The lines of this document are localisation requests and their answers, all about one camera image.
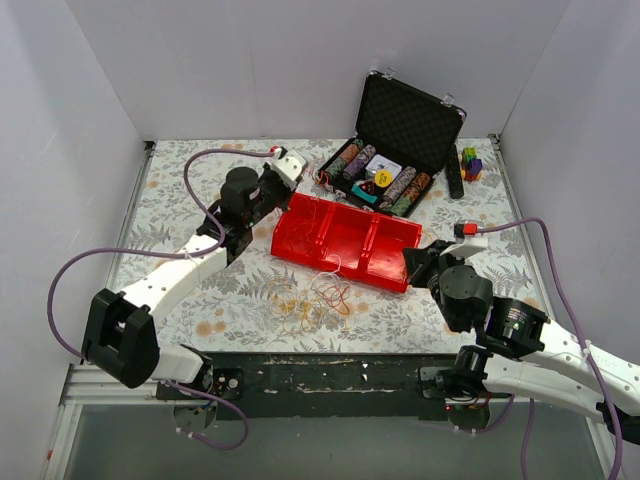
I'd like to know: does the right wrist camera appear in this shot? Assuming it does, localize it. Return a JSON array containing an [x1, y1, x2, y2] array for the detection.
[[451, 220, 488, 258]]

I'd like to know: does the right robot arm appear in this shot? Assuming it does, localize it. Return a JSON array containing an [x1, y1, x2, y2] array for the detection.
[[403, 240, 639, 444]]

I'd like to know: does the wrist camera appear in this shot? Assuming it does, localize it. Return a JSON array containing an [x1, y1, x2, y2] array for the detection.
[[271, 147, 308, 191], [451, 220, 488, 258]]

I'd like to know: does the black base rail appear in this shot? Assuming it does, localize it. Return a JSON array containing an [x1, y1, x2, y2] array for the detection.
[[155, 351, 511, 420]]

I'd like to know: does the purple poker chip row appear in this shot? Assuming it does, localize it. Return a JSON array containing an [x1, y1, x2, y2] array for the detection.
[[342, 145, 376, 181]]

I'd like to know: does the black remote control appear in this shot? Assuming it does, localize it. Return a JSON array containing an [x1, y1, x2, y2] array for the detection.
[[444, 145, 464, 200]]

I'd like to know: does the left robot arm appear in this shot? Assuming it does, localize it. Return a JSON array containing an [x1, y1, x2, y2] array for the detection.
[[81, 156, 305, 400]]

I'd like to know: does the black poker chip case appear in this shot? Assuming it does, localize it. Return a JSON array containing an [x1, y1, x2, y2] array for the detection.
[[315, 71, 467, 218]]

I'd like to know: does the orange black chip row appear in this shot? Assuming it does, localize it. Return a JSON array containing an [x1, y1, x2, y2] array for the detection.
[[389, 172, 431, 216]]

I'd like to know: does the yellow dealer button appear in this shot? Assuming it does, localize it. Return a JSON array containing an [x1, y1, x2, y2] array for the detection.
[[374, 169, 393, 189]]

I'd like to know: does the colourful block toy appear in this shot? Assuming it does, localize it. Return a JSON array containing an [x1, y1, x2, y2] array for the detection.
[[461, 147, 483, 182]]

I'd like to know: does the orange wire pile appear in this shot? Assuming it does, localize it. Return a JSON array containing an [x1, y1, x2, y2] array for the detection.
[[264, 272, 354, 336]]

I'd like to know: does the red triangle piece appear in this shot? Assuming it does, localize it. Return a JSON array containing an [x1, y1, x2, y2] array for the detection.
[[362, 182, 375, 195]]

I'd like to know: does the red compartment tray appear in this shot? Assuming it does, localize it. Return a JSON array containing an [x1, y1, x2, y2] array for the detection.
[[271, 193, 422, 293]]

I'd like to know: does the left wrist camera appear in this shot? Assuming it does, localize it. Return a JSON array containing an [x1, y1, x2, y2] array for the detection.
[[271, 147, 308, 191]]

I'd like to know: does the white card deck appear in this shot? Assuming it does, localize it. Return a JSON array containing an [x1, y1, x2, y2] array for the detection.
[[365, 154, 403, 177]]

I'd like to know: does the green poker chip row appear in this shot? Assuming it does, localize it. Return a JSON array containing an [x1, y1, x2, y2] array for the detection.
[[320, 139, 364, 183]]

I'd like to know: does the teal plastic piece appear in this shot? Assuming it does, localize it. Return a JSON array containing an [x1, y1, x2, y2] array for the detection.
[[351, 184, 377, 204]]

